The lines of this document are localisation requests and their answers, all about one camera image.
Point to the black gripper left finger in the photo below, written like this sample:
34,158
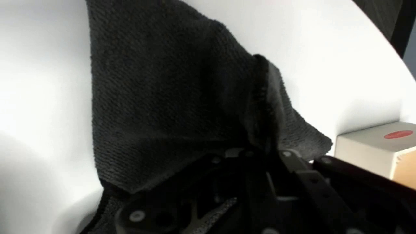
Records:
174,204

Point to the black towel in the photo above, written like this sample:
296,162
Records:
174,96

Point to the wooden shape sorter cube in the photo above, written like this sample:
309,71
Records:
382,150

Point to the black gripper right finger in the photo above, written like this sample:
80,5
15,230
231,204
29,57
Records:
346,197

